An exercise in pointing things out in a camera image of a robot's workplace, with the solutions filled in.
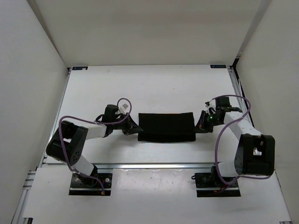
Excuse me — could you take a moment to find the aluminium front rail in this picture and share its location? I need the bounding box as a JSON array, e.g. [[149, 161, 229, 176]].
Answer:
[[42, 162, 218, 170]]

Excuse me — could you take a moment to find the blue corner label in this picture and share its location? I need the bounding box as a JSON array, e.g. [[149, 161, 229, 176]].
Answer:
[[210, 64, 227, 69], [72, 66, 88, 70]]

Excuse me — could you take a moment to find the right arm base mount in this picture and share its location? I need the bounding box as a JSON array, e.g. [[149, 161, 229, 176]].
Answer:
[[191, 166, 241, 198]]

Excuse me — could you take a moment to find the left blue corner label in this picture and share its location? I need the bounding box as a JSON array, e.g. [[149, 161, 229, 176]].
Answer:
[[72, 66, 88, 70]]

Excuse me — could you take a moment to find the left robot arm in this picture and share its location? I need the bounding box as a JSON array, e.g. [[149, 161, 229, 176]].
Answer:
[[46, 104, 143, 187]]

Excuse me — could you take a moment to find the right blue corner label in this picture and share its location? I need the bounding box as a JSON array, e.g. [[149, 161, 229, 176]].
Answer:
[[210, 64, 227, 69]]

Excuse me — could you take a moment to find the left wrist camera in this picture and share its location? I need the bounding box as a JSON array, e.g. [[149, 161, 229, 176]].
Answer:
[[119, 103, 130, 114]]

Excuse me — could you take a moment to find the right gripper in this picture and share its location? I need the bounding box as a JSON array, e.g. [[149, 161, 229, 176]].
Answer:
[[192, 110, 223, 133]]

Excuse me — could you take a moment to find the black skirt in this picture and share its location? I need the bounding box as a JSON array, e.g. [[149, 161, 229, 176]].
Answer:
[[138, 112, 196, 143]]

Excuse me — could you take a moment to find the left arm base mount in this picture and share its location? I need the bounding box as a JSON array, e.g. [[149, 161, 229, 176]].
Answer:
[[69, 173, 113, 196]]

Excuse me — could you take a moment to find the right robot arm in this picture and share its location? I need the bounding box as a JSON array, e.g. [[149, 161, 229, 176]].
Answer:
[[195, 95, 275, 187]]

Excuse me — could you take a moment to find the purple cable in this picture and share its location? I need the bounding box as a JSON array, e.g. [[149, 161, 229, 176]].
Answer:
[[58, 97, 133, 196], [209, 94, 273, 187]]

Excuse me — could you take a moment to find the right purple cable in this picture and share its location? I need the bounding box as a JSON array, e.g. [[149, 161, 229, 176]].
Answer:
[[209, 94, 273, 187]]

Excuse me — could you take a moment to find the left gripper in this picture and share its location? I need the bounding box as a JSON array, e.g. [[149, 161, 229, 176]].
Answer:
[[111, 112, 143, 135]]

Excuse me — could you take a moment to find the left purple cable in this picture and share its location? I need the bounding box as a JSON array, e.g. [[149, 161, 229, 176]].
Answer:
[[58, 97, 133, 196]]

